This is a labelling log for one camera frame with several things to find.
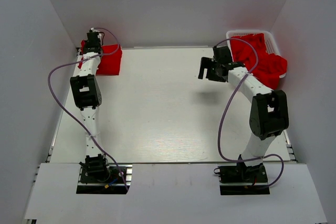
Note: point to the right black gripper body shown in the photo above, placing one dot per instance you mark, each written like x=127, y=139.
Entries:
x=214, y=74

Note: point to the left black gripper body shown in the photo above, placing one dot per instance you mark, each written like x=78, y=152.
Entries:
x=86, y=44

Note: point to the red t shirt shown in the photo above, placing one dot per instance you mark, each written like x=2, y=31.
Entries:
x=110, y=64

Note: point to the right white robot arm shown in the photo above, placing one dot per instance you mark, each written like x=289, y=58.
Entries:
x=268, y=113

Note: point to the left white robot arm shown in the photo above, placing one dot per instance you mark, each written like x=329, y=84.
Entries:
x=88, y=98

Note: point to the red shirts pile in basket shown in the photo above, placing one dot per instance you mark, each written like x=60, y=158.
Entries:
x=269, y=67

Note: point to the white plastic basket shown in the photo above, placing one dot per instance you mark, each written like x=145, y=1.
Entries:
x=271, y=46

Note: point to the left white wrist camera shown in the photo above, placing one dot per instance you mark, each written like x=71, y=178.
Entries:
x=100, y=33

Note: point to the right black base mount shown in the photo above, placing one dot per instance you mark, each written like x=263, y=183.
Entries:
x=240, y=180

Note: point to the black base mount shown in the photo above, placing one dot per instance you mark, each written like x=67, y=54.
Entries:
x=240, y=180
x=112, y=184

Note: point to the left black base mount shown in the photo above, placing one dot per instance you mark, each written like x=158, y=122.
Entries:
x=112, y=184

